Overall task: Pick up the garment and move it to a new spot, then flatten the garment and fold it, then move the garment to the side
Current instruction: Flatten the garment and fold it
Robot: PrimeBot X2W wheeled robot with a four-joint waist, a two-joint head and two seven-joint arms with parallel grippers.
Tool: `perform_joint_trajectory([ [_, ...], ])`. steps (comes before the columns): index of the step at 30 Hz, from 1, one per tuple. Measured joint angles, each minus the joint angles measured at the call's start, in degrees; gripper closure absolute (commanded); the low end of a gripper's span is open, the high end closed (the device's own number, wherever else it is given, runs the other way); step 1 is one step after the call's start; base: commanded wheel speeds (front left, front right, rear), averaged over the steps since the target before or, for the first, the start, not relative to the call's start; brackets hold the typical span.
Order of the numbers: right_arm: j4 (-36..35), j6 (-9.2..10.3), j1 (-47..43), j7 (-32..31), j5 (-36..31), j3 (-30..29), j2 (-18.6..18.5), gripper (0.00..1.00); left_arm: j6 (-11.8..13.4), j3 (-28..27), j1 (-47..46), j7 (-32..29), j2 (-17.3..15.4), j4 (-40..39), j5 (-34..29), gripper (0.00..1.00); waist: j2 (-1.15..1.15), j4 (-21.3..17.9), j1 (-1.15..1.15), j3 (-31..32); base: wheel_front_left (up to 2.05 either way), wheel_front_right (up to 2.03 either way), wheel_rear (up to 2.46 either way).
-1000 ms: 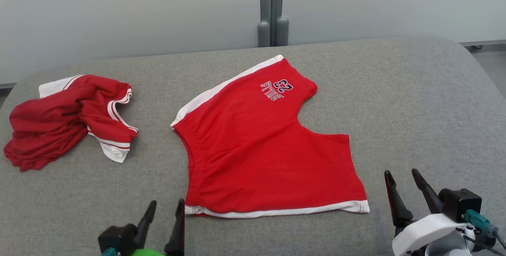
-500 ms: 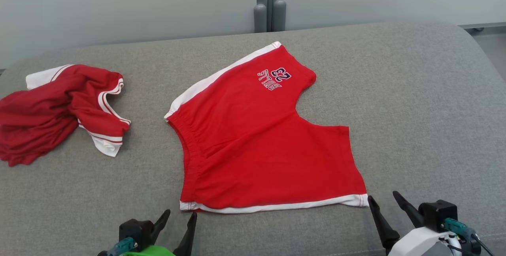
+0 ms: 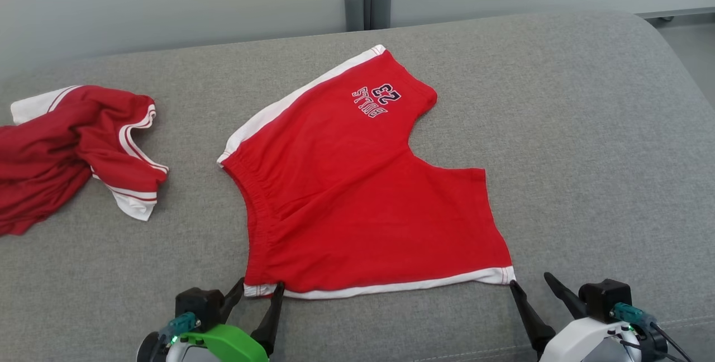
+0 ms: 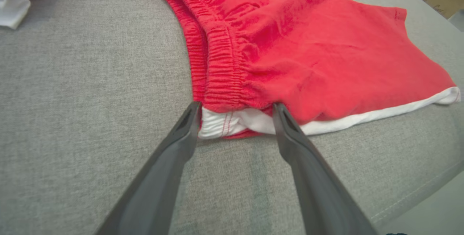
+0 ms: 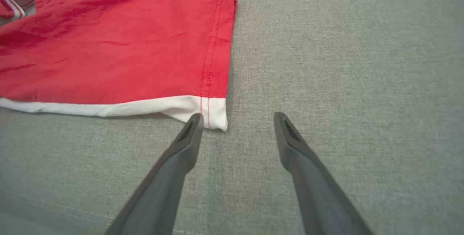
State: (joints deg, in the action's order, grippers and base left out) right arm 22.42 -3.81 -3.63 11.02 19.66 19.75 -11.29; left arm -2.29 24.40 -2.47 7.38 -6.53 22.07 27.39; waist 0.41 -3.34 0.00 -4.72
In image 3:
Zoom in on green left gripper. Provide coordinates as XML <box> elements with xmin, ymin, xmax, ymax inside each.
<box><xmin>179</xmin><ymin>277</ymin><xmax>285</xmax><ymax>362</ymax></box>

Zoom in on grey fabric sofa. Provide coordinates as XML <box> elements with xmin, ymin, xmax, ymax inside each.
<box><xmin>0</xmin><ymin>11</ymin><xmax>715</xmax><ymax>362</ymax></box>

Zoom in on grey partition base rail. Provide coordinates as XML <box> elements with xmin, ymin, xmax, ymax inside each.
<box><xmin>637</xmin><ymin>7</ymin><xmax>715</xmax><ymax>22</ymax></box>

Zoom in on red jersey shirt white sleeves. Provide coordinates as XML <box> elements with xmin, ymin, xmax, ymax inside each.
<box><xmin>0</xmin><ymin>85</ymin><xmax>169</xmax><ymax>237</ymax></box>

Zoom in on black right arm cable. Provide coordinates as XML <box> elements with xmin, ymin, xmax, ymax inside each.
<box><xmin>611</xmin><ymin>303</ymin><xmax>694</xmax><ymax>362</ymax></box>

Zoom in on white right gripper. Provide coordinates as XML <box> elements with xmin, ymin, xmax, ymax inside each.
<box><xmin>508</xmin><ymin>272</ymin><xmax>643</xmax><ymax>362</ymax></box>

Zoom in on red shorts white trim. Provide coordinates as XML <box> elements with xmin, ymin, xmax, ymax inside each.
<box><xmin>217</xmin><ymin>44</ymin><xmax>516</xmax><ymax>301</ymax></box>

